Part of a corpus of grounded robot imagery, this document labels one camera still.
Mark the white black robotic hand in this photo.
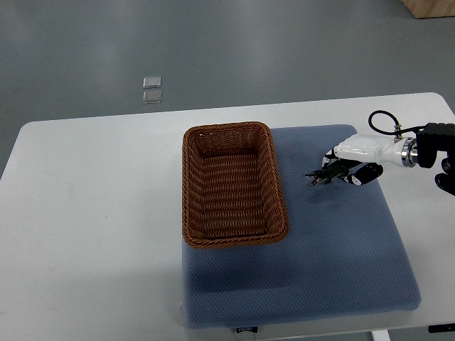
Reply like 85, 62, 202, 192
321, 134, 411, 186

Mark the dark toy crocodile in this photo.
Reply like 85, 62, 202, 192
305, 160, 360, 185

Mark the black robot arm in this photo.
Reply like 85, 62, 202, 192
402, 123, 454, 195

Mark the brown wicker basket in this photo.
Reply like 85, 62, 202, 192
182, 121, 289, 249

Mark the blue foam cushion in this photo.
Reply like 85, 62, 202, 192
182, 125, 421, 329

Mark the wooden box corner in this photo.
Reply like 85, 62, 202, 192
402, 0, 454, 19

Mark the black table control panel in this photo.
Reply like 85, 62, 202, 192
428, 323, 455, 334

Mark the upper floor outlet plate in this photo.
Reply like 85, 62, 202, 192
143, 75, 161, 89

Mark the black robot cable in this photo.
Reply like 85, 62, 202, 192
368, 110, 427, 141

